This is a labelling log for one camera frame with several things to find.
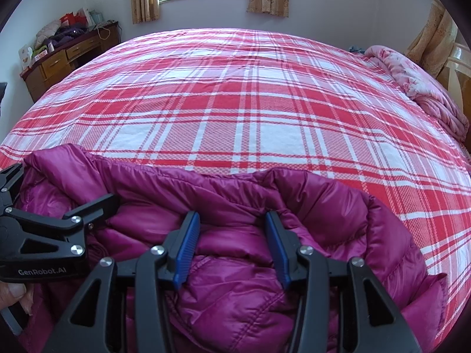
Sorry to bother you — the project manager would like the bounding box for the person's left hand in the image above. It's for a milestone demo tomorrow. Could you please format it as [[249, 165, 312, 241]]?
[[0, 281, 35, 317]]

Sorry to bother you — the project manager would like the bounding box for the tall beige curtain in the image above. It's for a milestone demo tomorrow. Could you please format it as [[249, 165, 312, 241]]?
[[405, 0, 459, 78]]

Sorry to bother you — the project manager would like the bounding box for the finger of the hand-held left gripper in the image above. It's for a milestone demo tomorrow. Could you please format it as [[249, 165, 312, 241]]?
[[5, 194, 120, 260], [0, 164, 24, 214]]

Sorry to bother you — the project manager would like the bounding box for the magenta puffer jacket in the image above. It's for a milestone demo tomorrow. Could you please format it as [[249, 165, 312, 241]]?
[[15, 143, 447, 353]]

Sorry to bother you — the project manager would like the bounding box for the bed with red plaid sheet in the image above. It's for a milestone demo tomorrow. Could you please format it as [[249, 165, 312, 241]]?
[[0, 27, 471, 339]]

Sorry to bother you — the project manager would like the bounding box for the brown wooden desk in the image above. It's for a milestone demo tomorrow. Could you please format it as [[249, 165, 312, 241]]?
[[20, 21, 121, 104]]

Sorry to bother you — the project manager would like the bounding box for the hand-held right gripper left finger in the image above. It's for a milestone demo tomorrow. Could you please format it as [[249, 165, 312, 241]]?
[[44, 211, 201, 353]]

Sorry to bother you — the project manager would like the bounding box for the white carton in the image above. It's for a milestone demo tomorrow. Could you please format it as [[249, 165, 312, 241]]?
[[19, 44, 33, 70]]

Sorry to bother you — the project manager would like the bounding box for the pink floral quilt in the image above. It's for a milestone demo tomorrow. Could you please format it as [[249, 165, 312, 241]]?
[[364, 45, 470, 142]]

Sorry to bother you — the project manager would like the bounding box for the wooden headboard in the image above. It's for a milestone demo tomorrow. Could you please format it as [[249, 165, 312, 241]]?
[[436, 42, 471, 118]]

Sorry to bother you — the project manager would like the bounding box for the red gift bag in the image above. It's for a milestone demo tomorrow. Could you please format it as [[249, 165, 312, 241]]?
[[60, 8, 91, 26]]

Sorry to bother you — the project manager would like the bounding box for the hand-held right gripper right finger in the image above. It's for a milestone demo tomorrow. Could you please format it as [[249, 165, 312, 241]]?
[[265, 211, 422, 353]]

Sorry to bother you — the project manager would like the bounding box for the pile of clothes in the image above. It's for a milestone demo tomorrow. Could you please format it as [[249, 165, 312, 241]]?
[[34, 19, 89, 49]]

